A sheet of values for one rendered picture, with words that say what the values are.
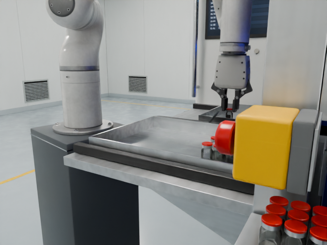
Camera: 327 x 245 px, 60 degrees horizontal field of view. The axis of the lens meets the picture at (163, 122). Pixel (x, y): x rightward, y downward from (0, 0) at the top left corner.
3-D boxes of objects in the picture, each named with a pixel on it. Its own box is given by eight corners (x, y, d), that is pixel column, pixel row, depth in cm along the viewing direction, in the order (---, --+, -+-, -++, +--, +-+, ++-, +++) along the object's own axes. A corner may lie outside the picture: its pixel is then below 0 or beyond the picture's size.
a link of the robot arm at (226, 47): (253, 43, 85) (252, 53, 86) (225, 43, 89) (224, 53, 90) (246, 42, 78) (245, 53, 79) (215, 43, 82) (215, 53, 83)
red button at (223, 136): (252, 152, 34) (255, 119, 33) (243, 163, 31) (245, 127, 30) (222, 147, 36) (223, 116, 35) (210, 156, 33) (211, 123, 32)
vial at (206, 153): (213, 165, 55) (214, 142, 54) (209, 168, 53) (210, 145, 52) (203, 163, 56) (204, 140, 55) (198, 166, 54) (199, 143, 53)
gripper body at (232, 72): (254, 50, 85) (250, 88, 88) (221, 50, 90) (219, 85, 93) (247, 50, 79) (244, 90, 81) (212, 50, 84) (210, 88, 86)
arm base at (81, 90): (42, 127, 92) (36, 70, 88) (93, 118, 106) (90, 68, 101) (71, 139, 79) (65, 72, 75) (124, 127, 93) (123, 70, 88)
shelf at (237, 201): (328, 125, 96) (328, 119, 95) (316, 235, 37) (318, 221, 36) (197, 111, 119) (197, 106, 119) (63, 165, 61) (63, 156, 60)
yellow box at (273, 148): (311, 171, 33) (319, 109, 31) (306, 197, 26) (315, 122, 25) (245, 159, 36) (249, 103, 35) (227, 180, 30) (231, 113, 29)
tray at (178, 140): (272, 145, 68) (273, 131, 67) (241, 186, 46) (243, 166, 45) (153, 127, 85) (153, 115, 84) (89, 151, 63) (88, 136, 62)
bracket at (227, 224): (263, 250, 54) (269, 186, 51) (260, 259, 51) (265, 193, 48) (121, 203, 70) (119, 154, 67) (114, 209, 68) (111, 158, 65)
